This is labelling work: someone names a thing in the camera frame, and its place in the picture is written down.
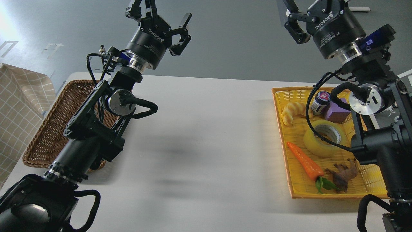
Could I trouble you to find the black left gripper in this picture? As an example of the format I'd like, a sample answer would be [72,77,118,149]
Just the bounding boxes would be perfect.
[125,0,192,70]

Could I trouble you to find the toy carrot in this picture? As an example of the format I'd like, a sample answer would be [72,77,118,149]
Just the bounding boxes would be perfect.
[286,141,337,194]

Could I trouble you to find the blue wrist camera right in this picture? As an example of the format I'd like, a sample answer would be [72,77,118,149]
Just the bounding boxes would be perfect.
[358,24,396,52]

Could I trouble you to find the beige checkered cloth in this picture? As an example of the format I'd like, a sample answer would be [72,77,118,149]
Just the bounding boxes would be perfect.
[0,63,56,187]

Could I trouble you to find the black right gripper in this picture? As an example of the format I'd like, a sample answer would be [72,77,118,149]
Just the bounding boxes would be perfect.
[283,0,366,59]

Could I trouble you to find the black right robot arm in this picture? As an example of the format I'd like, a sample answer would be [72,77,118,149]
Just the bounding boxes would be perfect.
[283,0,412,232]

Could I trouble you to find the toy croissant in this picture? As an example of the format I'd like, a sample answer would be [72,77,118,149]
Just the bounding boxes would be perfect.
[281,102,307,126]

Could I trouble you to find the yellow plastic basket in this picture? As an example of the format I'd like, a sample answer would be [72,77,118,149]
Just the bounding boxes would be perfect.
[272,86,390,199]

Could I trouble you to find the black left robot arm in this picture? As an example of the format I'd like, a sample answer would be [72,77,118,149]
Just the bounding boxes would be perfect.
[1,0,192,232]

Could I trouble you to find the white stand base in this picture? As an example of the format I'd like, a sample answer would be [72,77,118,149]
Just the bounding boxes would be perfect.
[349,6,371,12]

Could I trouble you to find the small dark jar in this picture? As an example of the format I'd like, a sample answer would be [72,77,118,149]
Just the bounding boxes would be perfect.
[311,91,331,115]

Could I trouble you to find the brown wicker basket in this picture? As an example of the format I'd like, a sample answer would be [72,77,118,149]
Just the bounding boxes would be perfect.
[22,80,120,170]

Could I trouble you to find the yellow tape roll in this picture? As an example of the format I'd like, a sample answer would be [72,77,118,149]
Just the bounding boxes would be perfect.
[303,120,350,158]

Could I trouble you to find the purple cube block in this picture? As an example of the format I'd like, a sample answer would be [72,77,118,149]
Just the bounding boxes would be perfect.
[324,101,351,123]

